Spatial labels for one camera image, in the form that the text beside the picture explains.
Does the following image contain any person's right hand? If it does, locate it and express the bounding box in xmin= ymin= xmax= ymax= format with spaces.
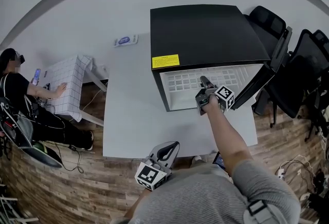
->
xmin=203 ymin=95 xmax=221 ymax=114

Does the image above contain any person's right forearm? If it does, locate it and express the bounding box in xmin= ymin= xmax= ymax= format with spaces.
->
xmin=203 ymin=104 xmax=254 ymax=175

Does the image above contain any black fridge door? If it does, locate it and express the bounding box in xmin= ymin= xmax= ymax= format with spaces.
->
xmin=231 ymin=26 xmax=293 ymax=111

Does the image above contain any dark green chair seat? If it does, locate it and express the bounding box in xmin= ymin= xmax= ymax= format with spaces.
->
xmin=21 ymin=140 xmax=64 ymax=170

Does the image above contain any white wire rack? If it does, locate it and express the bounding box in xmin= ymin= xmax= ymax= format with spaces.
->
xmin=0 ymin=183 xmax=39 ymax=224

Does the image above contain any yellow warning label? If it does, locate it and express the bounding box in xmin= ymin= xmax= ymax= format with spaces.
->
xmin=152 ymin=54 xmax=180 ymax=69

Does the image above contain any black floor cable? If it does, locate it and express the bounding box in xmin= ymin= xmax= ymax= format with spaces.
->
xmin=42 ymin=140 xmax=85 ymax=174

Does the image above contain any tablet with blue screen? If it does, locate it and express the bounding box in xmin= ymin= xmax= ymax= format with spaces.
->
xmin=213 ymin=151 xmax=230 ymax=175

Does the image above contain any black mini fridge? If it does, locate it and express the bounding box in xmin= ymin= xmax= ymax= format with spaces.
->
xmin=150 ymin=4 xmax=272 ymax=113

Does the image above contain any white grid tablecloth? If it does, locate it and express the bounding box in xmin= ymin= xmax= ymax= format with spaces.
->
xmin=42 ymin=54 xmax=94 ymax=123

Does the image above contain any person's white shoe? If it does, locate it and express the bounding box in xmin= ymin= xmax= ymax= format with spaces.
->
xmin=191 ymin=155 xmax=204 ymax=167

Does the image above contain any black mesh office chair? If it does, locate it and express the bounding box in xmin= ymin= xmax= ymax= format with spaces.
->
xmin=253 ymin=28 xmax=329 ymax=143
xmin=243 ymin=5 xmax=287 ymax=61

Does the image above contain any person's grey shirt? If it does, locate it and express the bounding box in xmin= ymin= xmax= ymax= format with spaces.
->
xmin=122 ymin=158 xmax=302 ymax=224

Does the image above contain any blue and white card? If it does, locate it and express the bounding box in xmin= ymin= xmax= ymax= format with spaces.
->
xmin=113 ymin=34 xmax=139 ymax=48

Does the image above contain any white floor cable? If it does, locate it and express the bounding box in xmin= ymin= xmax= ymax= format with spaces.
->
xmin=81 ymin=88 xmax=104 ymax=112

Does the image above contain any person's left forearm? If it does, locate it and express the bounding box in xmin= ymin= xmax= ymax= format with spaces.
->
xmin=123 ymin=188 xmax=152 ymax=220

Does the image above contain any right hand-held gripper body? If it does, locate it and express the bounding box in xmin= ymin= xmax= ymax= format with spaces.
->
xmin=195 ymin=85 xmax=235 ymax=116

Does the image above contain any white wire fridge shelf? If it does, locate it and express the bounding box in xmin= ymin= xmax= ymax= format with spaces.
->
xmin=166 ymin=68 xmax=249 ymax=93

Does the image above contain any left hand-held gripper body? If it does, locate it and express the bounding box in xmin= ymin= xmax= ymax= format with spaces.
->
xmin=135 ymin=152 xmax=173 ymax=191

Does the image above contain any grey shoulder strap buckle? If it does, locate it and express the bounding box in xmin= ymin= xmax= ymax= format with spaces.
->
xmin=243 ymin=199 xmax=275 ymax=224

